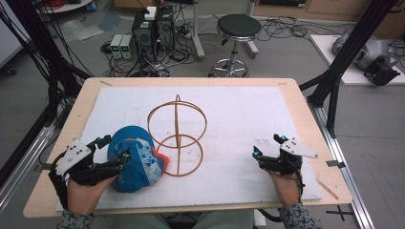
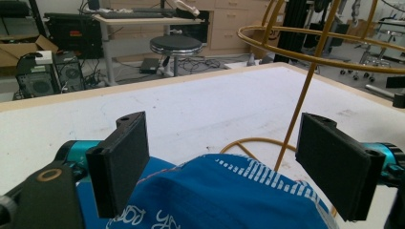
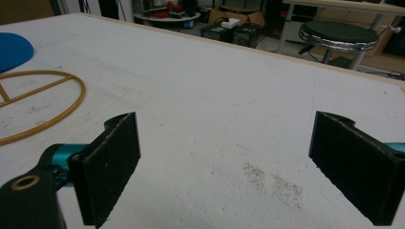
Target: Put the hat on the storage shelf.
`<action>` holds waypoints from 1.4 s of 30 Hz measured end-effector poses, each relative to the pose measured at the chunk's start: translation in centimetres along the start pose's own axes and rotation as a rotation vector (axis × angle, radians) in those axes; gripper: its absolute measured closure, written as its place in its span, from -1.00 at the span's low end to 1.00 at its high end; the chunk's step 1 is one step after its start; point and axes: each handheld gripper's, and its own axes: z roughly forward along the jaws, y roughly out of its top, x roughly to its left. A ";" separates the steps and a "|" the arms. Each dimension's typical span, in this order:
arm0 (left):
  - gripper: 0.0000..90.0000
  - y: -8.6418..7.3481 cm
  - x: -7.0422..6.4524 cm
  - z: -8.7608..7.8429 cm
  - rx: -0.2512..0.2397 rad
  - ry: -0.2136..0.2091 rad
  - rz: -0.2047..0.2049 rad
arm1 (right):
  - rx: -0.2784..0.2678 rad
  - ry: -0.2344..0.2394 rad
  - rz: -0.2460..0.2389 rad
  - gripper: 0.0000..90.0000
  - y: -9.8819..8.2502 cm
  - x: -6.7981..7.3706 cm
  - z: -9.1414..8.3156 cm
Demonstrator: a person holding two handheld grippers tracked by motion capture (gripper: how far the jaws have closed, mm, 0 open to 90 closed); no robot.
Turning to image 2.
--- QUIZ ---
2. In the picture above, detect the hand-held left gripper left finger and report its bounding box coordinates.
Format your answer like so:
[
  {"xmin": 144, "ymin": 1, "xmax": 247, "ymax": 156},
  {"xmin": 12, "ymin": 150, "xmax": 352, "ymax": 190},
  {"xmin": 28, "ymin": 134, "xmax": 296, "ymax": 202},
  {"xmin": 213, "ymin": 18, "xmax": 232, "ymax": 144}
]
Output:
[{"xmin": 85, "ymin": 111, "xmax": 151, "ymax": 219}]

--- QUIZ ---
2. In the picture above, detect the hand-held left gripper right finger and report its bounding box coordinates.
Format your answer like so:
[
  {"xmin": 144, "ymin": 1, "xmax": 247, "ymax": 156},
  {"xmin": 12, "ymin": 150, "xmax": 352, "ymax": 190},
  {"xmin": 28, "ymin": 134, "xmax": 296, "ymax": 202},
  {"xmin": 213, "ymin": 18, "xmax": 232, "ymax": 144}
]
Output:
[{"xmin": 294, "ymin": 112, "xmax": 387, "ymax": 222}]

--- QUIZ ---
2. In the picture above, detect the blue printed cloth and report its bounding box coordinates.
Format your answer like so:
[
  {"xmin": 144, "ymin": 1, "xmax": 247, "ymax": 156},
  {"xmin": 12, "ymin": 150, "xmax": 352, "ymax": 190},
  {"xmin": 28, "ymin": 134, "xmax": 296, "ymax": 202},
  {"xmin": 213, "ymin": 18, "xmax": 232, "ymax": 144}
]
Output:
[{"xmin": 75, "ymin": 154, "xmax": 339, "ymax": 229}]

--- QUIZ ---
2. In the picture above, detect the grey metal rod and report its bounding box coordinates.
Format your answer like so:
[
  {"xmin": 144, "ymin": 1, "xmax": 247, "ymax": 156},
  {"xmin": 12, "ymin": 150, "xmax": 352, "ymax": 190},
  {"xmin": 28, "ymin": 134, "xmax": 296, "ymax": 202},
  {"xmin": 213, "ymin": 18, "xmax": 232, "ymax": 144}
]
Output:
[{"xmin": 364, "ymin": 83, "xmax": 396, "ymax": 99}]

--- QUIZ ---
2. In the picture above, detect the chrome chair base with casters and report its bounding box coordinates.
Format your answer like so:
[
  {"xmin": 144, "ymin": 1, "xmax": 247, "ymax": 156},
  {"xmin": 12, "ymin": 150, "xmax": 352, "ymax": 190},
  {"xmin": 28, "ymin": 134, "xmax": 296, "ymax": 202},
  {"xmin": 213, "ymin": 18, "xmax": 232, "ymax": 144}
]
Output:
[{"xmin": 337, "ymin": 44, "xmax": 394, "ymax": 83}]

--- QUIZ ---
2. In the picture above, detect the flat black box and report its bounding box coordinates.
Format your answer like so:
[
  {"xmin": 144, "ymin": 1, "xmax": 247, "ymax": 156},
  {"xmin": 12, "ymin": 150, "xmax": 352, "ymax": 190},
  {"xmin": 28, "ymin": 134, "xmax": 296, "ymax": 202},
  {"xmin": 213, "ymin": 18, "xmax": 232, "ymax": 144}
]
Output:
[{"xmin": 139, "ymin": 57, "xmax": 160, "ymax": 75}]

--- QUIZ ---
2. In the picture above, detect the black computer tower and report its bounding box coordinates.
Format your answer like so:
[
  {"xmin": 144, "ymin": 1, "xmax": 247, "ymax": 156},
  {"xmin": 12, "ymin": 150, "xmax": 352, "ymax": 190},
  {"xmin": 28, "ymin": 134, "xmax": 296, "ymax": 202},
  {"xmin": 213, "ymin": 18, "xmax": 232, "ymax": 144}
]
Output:
[{"xmin": 14, "ymin": 52, "xmax": 86, "ymax": 99}]

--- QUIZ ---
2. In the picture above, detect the small white device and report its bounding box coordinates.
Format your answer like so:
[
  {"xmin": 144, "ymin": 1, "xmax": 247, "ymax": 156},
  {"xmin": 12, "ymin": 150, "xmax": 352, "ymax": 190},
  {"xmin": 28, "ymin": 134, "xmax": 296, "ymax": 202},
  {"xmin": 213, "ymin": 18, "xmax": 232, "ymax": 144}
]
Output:
[{"xmin": 33, "ymin": 50, "xmax": 53, "ymax": 66}]

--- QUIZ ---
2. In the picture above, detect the black round stool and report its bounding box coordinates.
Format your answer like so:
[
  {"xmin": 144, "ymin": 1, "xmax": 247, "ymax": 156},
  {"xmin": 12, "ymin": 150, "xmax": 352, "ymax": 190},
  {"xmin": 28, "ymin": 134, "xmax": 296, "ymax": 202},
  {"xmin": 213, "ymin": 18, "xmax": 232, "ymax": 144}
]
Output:
[{"xmin": 149, "ymin": 34, "xmax": 204, "ymax": 77}]

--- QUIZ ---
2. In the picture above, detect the black equipment case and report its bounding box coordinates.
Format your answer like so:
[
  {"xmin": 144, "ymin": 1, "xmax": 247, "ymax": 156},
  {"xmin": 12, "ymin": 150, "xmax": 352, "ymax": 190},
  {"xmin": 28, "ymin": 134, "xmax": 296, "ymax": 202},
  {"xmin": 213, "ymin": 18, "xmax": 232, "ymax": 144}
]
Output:
[{"xmin": 43, "ymin": 12, "xmax": 105, "ymax": 60}]

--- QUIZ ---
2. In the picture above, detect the black metal column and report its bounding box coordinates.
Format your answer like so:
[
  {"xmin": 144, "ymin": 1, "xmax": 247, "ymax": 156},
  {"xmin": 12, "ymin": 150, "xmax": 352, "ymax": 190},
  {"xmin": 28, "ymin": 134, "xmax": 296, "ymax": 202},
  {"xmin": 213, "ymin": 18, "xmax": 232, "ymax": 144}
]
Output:
[{"xmin": 274, "ymin": 0, "xmax": 317, "ymax": 64}]

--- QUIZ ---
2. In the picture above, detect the wooden desk with metal legs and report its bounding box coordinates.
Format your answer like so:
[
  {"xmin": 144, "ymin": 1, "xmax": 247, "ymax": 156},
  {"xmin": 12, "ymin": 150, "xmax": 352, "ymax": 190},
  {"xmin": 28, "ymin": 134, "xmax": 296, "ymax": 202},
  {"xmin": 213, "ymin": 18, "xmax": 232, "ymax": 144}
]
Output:
[{"xmin": 92, "ymin": 13, "xmax": 205, "ymax": 87}]

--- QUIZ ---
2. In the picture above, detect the black keyboard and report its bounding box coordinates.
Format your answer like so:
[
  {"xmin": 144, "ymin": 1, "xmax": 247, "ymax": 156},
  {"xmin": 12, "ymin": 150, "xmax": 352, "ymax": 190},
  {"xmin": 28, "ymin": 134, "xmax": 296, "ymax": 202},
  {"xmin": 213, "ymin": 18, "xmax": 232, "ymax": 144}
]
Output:
[{"xmin": 98, "ymin": 10, "xmax": 166, "ymax": 20}]

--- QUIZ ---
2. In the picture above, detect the brown cardboard box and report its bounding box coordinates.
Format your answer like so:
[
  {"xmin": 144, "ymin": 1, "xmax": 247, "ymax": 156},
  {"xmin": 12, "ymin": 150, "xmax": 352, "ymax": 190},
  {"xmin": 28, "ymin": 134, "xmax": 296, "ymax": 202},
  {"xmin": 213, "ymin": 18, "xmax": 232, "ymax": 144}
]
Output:
[{"xmin": 0, "ymin": 33, "xmax": 60, "ymax": 69}]

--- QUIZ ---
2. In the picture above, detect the wooden drawer cabinet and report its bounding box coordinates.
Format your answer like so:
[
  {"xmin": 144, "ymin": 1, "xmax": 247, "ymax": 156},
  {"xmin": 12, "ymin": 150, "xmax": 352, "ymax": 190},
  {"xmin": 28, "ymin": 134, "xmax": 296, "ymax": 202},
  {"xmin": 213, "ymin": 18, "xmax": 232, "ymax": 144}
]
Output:
[{"xmin": 101, "ymin": 0, "xmax": 288, "ymax": 59}]

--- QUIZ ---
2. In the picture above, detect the yellow wire rack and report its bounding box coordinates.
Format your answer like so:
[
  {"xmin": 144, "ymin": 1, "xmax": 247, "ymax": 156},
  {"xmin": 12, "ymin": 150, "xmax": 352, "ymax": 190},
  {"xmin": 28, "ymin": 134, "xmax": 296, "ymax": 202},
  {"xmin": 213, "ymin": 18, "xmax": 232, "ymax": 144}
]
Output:
[{"xmin": 219, "ymin": 0, "xmax": 405, "ymax": 219}]

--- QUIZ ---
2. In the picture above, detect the bundle of black cables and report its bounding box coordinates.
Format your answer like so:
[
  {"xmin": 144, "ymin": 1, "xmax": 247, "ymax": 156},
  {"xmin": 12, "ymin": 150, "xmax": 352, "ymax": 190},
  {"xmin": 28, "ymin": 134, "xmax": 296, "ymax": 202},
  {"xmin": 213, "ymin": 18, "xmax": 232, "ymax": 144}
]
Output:
[{"xmin": 177, "ymin": 56, "xmax": 224, "ymax": 74}]

